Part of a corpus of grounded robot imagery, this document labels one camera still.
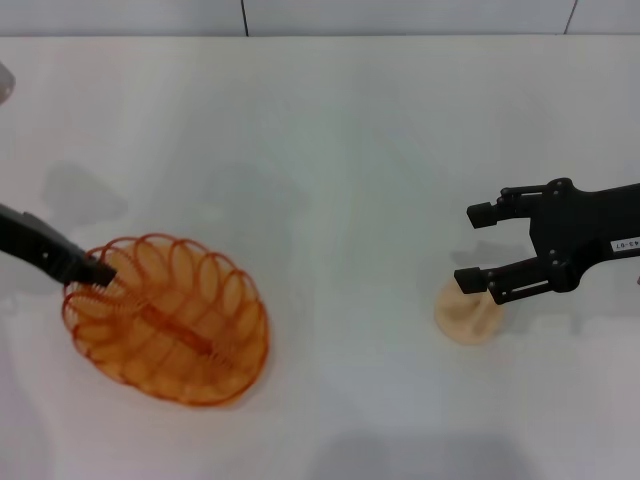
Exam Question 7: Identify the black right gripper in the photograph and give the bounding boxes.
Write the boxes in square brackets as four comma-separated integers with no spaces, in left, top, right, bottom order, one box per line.
[453,177,640,307]

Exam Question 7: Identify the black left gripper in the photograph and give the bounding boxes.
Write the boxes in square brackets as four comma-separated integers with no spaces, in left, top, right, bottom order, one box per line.
[0,202,119,289]

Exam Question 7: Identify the beige steamed bun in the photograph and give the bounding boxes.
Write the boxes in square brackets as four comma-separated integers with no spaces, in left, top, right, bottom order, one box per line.
[433,279,505,346]

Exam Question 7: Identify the orange plastic woven basket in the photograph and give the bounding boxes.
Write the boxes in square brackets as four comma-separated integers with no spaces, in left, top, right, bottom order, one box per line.
[60,231,271,407]

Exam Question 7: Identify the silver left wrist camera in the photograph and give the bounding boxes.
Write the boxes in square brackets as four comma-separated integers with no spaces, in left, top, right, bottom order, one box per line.
[0,62,19,105]

